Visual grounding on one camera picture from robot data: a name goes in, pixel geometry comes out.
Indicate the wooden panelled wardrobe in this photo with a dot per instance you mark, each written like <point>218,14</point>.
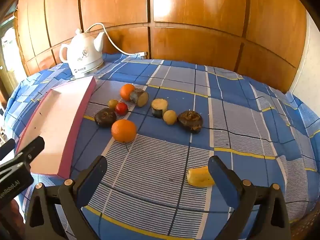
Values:
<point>200,17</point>

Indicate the yellow banana piece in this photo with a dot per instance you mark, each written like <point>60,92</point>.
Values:
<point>198,177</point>

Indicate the tan longan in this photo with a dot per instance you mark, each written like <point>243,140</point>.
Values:
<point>113,103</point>
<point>170,117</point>

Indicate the blue plaid tablecloth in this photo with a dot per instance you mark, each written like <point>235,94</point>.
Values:
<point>175,155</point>

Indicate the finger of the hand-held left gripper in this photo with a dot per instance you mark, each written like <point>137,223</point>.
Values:
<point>7,148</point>
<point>32,150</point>

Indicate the small orange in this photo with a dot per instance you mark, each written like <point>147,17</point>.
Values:
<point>126,92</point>

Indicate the wooden log stump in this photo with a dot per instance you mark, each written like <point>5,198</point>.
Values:
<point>159,106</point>

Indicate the dark crusty water chestnut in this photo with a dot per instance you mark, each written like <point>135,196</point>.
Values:
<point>190,121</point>

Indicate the window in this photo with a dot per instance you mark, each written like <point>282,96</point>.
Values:
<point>7,45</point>

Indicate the pink cardboard box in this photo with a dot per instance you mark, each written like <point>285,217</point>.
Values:
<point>55,120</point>

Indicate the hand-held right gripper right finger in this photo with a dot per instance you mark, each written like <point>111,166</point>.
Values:
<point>222,180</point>

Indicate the dark ringed water chestnut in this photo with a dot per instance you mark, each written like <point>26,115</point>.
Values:
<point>105,117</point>

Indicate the red cherry tomato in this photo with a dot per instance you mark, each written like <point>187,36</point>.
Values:
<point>121,108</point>

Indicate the white power plug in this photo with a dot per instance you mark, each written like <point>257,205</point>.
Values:
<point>142,54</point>

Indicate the white ceramic electric kettle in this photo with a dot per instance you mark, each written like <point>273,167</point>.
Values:
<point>85,55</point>

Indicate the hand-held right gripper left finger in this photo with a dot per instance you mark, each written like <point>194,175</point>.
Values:
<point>91,180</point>

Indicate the silver kettle base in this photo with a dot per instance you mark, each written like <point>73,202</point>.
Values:
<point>92,72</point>

